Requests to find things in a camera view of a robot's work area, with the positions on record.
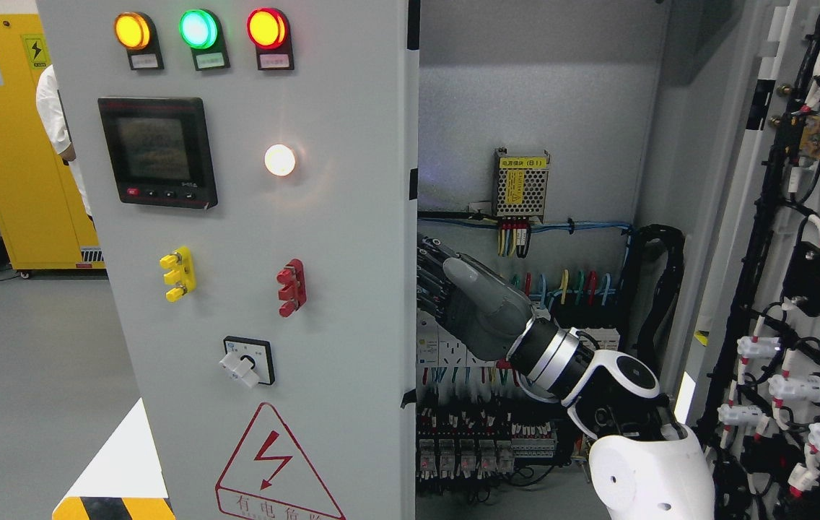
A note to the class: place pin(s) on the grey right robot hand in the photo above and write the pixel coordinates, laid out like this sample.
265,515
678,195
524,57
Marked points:
472,302

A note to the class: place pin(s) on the grey cabinet door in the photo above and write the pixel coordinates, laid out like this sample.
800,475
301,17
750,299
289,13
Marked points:
344,360
734,164

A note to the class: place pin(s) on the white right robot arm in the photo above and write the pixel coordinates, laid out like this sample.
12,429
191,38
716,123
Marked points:
644,464

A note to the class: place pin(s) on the red indicator lamp left door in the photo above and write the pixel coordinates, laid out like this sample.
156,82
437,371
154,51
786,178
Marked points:
270,32

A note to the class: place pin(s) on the green indicator lamp left door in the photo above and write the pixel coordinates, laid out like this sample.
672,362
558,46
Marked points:
202,32

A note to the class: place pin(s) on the yellow indicator lamp left door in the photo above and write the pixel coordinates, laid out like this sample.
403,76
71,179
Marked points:
137,33

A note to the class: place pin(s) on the white socket breaker row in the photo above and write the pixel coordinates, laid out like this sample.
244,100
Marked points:
435,348

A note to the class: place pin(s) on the black surge protector module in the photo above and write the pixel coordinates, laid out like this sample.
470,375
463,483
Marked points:
600,321

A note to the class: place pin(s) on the lower relay terminal row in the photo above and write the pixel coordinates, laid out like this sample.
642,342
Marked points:
469,441

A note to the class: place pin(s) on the metal mesh power supply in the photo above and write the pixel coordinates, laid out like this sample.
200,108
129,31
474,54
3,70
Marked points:
519,184

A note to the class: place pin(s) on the white glowing indicator lamp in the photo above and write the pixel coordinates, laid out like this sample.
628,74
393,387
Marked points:
280,160

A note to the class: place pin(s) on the red electric danger sticker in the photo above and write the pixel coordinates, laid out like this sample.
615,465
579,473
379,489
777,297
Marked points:
269,476

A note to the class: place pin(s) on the black digital power meter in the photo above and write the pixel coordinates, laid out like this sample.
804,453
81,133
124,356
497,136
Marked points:
160,152

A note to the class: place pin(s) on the person in white coat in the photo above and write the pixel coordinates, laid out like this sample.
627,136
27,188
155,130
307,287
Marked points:
48,105

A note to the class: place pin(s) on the yellow safety cabinet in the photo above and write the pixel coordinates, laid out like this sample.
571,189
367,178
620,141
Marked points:
42,219

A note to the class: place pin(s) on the red terminal post block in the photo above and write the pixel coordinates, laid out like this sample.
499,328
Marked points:
293,292

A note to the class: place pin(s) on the yellow terminal post block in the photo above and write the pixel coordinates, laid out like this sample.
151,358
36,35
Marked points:
179,273

